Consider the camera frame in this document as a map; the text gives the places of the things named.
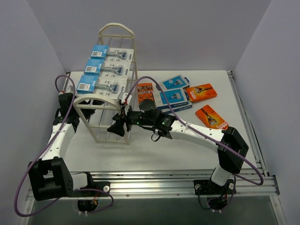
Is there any orange Gillette Fusion box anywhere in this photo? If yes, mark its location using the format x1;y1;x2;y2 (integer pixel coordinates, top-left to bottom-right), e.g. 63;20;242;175
137;82;155;105

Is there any blue Gillette razor blister pack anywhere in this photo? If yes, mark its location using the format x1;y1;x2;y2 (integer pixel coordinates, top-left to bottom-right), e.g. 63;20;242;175
90;45;134;62

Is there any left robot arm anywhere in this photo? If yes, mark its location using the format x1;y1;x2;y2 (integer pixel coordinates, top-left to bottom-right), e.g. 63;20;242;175
29;93;95;201

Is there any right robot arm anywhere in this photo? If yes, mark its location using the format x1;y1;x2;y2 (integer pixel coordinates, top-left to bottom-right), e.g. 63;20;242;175
107;99;249;194

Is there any cream metal-rod shelf rack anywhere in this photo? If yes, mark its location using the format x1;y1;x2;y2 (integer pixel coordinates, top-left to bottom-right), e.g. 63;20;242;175
74;22;137;144

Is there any lower blue Harry's box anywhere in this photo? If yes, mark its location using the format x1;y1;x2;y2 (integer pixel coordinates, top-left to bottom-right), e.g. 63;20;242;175
153;88;190;110

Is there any blue harry's box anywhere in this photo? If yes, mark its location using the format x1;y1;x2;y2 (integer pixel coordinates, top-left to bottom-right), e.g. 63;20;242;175
158;74;190;91
153;88;190;110

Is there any upper blue Harry's box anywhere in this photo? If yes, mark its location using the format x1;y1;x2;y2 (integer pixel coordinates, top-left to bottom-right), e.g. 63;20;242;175
158;74;190;91

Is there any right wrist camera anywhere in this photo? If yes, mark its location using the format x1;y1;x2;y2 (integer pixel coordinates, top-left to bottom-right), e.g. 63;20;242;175
117;92;132;115

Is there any aluminium rail frame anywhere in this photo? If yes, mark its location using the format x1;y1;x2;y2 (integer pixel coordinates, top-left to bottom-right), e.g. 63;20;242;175
26;71;278;198

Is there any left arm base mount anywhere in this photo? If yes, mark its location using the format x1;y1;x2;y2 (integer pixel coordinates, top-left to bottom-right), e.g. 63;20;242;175
69;180;111;198

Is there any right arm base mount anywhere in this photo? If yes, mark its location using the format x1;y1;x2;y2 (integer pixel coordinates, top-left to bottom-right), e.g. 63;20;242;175
193;179;236;195

